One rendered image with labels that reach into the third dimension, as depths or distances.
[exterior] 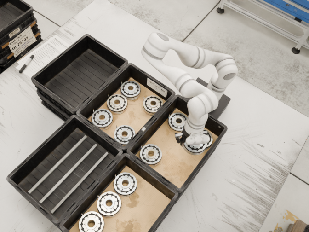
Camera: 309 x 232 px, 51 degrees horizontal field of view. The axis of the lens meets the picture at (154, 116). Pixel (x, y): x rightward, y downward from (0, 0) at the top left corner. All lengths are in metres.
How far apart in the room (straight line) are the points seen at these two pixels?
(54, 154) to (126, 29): 0.98
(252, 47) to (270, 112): 1.37
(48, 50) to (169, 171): 1.06
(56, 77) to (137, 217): 0.84
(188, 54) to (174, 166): 0.52
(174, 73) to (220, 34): 2.10
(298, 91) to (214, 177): 1.61
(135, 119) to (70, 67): 0.47
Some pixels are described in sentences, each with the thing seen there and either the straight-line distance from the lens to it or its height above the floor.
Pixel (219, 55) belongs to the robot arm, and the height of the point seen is 1.13.
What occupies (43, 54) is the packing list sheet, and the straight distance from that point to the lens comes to 2.07.
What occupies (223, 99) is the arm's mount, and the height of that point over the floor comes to 0.78.
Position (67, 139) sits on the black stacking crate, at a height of 0.83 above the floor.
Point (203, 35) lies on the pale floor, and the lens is 3.19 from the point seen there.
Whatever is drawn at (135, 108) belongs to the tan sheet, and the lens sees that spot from 1.64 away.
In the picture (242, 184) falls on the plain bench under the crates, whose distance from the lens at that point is 1.71.
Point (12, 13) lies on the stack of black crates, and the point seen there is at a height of 0.49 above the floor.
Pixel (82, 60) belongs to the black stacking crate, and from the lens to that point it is 1.83.
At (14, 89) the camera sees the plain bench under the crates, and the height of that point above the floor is 0.70.
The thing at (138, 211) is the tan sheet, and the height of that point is 0.83.
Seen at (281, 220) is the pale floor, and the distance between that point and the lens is 2.52.
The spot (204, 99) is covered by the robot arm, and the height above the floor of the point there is 1.34.
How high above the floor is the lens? 2.23
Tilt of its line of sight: 60 degrees down
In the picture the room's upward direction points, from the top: 9 degrees clockwise
